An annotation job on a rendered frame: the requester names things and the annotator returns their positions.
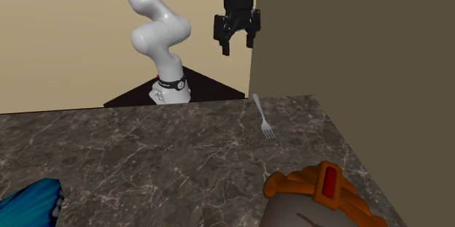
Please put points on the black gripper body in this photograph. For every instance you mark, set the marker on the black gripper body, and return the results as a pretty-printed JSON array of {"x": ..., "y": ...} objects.
[{"x": 238, "y": 0}]

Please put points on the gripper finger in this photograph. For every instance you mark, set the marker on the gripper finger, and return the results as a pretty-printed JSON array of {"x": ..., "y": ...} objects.
[
  {"x": 223, "y": 34},
  {"x": 253, "y": 28}
]

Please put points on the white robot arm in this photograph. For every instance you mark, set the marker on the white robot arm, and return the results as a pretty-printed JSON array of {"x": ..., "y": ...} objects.
[{"x": 156, "y": 37}]

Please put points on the dark robot stand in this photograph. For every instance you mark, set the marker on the dark robot stand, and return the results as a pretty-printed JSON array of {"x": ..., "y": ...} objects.
[{"x": 209, "y": 89}]

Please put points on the silver fork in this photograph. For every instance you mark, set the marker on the silver fork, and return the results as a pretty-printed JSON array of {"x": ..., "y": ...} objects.
[{"x": 264, "y": 121}]

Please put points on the blue striped object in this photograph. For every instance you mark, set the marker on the blue striped object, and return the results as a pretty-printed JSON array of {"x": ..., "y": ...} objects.
[{"x": 30, "y": 205}]

